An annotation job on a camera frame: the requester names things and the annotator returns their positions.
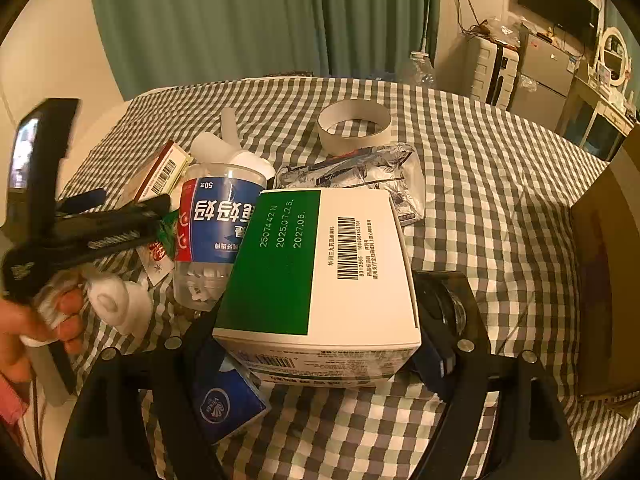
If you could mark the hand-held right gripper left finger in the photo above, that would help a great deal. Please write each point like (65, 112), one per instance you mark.
(195, 345)

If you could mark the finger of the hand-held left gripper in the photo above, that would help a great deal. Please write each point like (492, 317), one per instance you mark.
(125, 205)
(105, 240)

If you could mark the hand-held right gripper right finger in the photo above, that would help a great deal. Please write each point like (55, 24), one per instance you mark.
(432, 370)

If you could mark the white sachet with red print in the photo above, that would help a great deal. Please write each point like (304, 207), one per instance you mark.
(157, 265)

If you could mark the green and white medicine box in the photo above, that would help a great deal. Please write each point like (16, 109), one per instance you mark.
(325, 285)

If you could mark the brown cardboard box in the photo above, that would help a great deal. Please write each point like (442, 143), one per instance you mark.
(610, 285)

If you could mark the person's left forearm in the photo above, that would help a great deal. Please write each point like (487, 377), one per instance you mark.
(10, 400)

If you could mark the person's left hand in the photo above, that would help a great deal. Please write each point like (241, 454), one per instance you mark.
(20, 330)

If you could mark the green small packet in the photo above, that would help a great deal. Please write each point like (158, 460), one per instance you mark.
(169, 225)

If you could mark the red and white small box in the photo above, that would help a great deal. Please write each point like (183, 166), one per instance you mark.
(165, 170)

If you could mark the blue tissue packet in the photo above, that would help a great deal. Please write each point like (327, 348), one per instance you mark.
(225, 405)

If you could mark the clear bottle with blue label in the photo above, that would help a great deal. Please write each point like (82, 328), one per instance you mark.
(215, 210)

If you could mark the white plastic spray bottle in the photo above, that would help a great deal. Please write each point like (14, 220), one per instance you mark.
(215, 147)

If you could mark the green checked tablecloth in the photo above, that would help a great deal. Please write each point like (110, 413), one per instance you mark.
(475, 185)

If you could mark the green curtain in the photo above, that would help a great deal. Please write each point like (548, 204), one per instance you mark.
(225, 20)

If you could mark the silver foil packet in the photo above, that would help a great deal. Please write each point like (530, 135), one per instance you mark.
(380, 165)

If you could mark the white paper tape roll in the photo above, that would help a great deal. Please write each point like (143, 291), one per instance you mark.
(350, 146)

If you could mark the white glass-door cabinet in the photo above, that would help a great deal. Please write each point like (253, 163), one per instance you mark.
(590, 120)

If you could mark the clear plastic water bottle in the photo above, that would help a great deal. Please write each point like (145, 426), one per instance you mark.
(422, 70)

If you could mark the white suitcase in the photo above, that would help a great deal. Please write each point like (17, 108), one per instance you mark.
(487, 70)

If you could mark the silver fridge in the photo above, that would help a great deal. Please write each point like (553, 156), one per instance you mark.
(542, 75)

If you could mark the white round mirror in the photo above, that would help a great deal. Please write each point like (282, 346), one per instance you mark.
(614, 55)

